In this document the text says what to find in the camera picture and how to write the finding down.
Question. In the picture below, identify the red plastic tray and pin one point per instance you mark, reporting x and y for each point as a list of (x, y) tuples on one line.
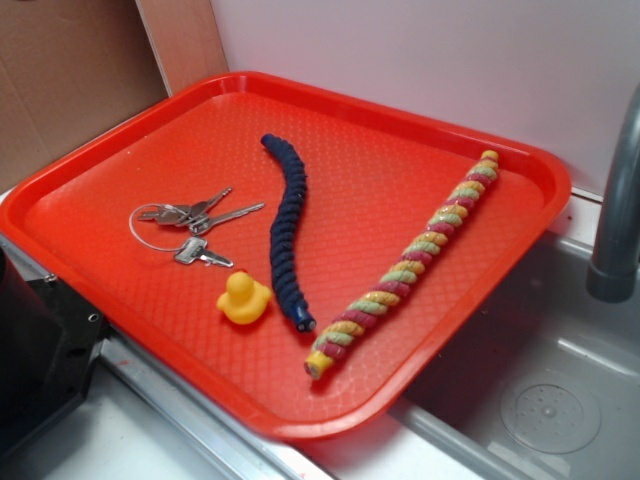
[(375, 176)]

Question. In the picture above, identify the yellow rubber duck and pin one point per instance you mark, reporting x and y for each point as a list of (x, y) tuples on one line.
[(244, 299)]

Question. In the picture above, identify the long silver key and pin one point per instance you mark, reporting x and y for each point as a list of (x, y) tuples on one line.
[(201, 227)]

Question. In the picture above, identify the square-head silver key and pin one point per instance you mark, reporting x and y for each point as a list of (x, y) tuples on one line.
[(196, 249)]

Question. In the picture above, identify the silver key with dark head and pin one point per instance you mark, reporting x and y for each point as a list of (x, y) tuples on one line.
[(203, 206)]

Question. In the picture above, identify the small silver key left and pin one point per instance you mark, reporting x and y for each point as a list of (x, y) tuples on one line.
[(167, 215)]

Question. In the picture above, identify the toy sink basin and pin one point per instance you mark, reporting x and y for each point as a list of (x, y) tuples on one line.
[(542, 382)]

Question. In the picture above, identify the grey metal faucet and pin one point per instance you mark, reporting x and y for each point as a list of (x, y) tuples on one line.
[(614, 262)]

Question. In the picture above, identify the brown cardboard panel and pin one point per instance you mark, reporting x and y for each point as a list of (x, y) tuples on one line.
[(71, 70)]

